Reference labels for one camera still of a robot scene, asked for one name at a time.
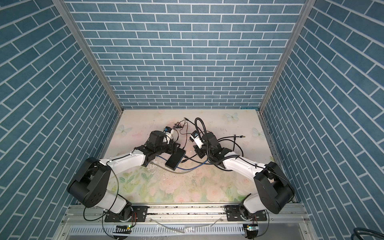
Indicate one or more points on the black network switch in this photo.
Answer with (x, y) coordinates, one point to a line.
(175, 159)

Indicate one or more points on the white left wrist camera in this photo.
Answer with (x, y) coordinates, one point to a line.
(168, 131)

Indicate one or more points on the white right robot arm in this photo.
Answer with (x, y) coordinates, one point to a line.
(274, 191)

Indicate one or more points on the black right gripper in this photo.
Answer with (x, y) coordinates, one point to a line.
(200, 154)

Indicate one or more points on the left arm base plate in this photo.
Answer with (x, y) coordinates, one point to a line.
(130, 214)

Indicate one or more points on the aluminium front rail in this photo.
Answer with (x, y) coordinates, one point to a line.
(209, 213)

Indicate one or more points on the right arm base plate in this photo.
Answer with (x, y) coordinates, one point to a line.
(236, 213)

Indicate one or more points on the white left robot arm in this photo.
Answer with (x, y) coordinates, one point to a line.
(90, 183)

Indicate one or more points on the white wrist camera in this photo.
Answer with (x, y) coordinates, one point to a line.
(194, 137)
(168, 131)

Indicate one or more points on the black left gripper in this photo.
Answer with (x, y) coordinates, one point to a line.
(172, 147)

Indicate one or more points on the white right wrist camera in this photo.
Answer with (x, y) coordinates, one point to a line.
(194, 137)

